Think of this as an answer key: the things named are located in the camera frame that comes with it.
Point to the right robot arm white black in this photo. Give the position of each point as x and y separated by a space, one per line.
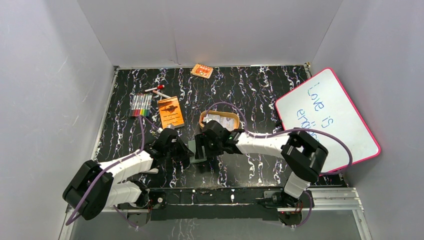
304 154

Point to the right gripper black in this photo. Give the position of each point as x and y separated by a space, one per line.
201 140

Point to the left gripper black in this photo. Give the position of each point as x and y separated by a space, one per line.
178 149

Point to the white marker pen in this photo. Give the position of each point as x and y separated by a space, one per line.
161 94

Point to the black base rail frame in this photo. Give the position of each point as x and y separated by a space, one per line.
266 203

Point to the pack of coloured markers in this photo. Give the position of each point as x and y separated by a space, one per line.
141 105

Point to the small orange card box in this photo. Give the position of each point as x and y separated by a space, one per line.
202 71

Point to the tan oval tray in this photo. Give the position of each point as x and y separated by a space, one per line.
221 113

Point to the white stapler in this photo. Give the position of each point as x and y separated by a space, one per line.
152 171

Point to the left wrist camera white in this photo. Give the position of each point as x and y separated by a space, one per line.
170 126

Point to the silver vip card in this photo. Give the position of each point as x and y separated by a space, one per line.
211 117
227 122

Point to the orange paperback book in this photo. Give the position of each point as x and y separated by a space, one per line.
170 112

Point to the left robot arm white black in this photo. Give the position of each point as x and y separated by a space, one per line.
96 186

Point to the red capped marker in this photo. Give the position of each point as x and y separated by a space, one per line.
159 87

